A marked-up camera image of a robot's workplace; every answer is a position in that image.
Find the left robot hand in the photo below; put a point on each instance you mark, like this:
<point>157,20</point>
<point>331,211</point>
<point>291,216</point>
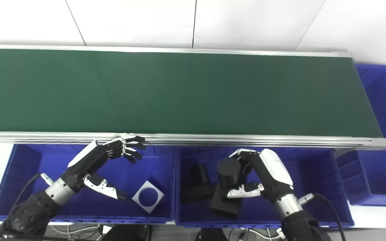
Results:
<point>90,157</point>

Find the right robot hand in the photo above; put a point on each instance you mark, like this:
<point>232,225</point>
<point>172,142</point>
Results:
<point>273,174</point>

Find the black cylinder-on-block part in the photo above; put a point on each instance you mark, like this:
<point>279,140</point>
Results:
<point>228,170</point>

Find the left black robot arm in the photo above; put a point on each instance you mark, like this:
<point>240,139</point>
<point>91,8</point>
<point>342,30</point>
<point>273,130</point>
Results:
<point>35,209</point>

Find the blue plastic bin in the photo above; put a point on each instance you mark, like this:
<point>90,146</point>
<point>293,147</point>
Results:
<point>380,160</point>
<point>320,180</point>
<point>22,180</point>

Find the green conveyor belt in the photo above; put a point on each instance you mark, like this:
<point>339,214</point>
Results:
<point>179,93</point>

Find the grey square plate with hole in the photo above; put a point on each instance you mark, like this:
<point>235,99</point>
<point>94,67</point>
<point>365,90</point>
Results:
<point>137,198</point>

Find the black robot body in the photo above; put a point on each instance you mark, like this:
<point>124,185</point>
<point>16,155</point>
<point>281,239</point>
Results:
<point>126,232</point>

